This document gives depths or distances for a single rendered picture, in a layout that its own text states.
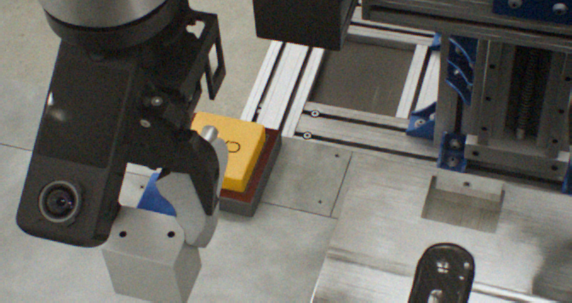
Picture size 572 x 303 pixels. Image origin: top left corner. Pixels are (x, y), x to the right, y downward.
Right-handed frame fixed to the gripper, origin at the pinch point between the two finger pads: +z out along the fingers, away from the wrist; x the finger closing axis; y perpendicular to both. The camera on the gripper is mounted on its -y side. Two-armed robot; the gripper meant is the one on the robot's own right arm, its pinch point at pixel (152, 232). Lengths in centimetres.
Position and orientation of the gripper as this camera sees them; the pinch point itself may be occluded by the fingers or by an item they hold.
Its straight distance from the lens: 73.1
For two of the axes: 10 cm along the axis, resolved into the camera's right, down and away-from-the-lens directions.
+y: 3.0, -7.6, 5.8
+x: -9.5, -2.0, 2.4
